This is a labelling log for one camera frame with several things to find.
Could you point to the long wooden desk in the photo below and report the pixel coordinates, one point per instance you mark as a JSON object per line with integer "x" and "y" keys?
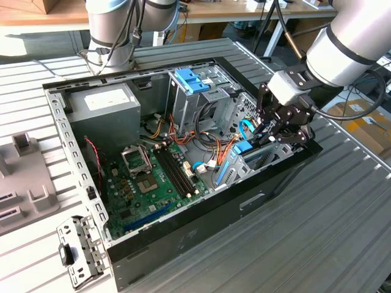
{"x": 214, "y": 10}

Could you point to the small cardboard box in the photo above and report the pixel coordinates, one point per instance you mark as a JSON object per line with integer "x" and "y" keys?
{"x": 49, "y": 5}

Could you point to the black open PC case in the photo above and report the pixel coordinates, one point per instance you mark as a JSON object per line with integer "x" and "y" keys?
{"x": 214, "y": 219}

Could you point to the black tripod pole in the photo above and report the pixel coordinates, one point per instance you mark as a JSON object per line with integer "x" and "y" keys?
{"x": 265, "y": 24}

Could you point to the grey power supply unit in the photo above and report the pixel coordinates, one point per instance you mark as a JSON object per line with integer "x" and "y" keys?
{"x": 104, "y": 122}

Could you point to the blue expansion slot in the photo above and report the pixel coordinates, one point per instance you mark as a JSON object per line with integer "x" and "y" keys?
{"x": 147, "y": 217}

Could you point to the hard disk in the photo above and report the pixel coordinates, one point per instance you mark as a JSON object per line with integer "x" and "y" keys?
{"x": 242, "y": 147}

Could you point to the metal disk bay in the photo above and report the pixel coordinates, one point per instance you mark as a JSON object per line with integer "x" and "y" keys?
{"x": 236, "y": 171}

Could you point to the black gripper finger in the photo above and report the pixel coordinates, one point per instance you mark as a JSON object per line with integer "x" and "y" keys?
{"x": 293, "y": 135}
{"x": 264, "y": 103}

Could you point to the metal drive cage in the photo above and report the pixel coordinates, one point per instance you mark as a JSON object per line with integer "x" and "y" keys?
{"x": 183, "y": 107}

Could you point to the dark blue drive latch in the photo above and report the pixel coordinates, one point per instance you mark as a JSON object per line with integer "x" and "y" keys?
{"x": 184, "y": 76}

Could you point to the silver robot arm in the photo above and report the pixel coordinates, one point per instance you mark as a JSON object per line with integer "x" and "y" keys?
{"x": 100, "y": 27}

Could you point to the grey parts rack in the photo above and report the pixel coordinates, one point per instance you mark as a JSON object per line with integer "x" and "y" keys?
{"x": 24, "y": 171}

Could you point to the metal card retention bracket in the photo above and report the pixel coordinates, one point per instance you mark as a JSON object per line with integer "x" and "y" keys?
{"x": 76, "y": 274}

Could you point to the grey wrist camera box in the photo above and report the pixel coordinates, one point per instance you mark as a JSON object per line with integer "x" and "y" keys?
{"x": 282, "y": 88}

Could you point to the CPU socket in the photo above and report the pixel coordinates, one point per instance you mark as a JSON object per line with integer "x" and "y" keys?
{"x": 146, "y": 183}

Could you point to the light blue drive latch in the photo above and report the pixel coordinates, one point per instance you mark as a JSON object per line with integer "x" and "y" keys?
{"x": 200, "y": 88}

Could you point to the cardboard box with labels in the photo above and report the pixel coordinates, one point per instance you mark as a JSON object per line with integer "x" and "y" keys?
{"x": 363, "y": 134}

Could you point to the large brown cardboard sheet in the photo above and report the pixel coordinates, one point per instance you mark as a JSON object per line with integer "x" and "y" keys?
{"x": 308, "y": 33}

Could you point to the black RAM slot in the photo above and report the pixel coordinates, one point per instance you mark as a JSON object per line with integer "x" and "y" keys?
{"x": 177, "y": 171}
{"x": 173, "y": 172}
{"x": 181, "y": 169}
{"x": 169, "y": 174}

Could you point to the green motherboard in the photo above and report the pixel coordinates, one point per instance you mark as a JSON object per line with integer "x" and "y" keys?
{"x": 139, "y": 207}

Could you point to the wooden desk with box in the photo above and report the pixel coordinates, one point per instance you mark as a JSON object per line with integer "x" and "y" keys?
{"x": 67, "y": 16}

